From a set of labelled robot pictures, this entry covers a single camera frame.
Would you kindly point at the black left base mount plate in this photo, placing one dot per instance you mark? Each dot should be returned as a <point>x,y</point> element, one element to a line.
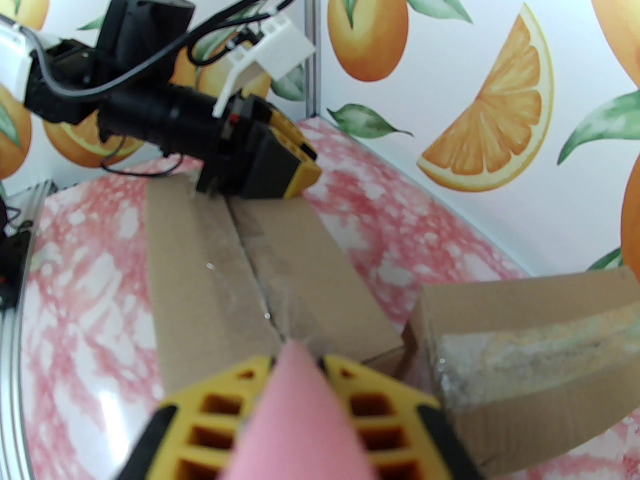
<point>12,263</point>

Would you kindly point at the pink utility knife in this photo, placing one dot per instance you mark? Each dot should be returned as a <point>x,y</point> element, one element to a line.
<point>300,418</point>

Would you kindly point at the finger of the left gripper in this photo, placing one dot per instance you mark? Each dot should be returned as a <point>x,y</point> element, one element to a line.
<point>250,168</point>
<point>287,135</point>

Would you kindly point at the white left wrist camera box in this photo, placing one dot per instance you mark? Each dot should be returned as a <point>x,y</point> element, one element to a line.
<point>280,48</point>

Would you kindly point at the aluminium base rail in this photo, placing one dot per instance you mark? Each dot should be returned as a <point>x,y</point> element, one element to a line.
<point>10,393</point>

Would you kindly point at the cardboard box with clear tape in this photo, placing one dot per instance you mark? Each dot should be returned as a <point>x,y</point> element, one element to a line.
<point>500,318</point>

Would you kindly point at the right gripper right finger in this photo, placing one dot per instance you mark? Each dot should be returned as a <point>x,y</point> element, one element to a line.
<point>450,453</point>

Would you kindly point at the plain brown cardboard box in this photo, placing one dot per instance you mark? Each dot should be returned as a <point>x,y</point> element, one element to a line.
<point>200,293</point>

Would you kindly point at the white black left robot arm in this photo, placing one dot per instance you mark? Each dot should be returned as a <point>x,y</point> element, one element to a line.
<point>12,58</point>

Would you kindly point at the pink marble pattern mat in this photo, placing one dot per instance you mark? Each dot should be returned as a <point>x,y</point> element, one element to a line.
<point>90,318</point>

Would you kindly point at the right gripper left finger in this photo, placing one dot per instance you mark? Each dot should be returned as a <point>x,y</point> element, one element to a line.
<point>150,448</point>

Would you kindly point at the aluminium corner post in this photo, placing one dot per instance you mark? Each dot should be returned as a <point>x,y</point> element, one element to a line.
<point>311,43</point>

